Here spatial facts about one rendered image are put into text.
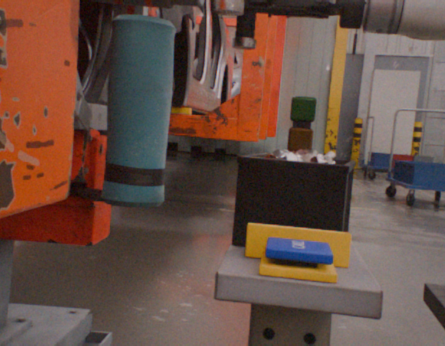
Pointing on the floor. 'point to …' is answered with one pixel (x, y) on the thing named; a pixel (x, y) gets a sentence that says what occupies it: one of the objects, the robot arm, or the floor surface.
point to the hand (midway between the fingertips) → (249, 1)
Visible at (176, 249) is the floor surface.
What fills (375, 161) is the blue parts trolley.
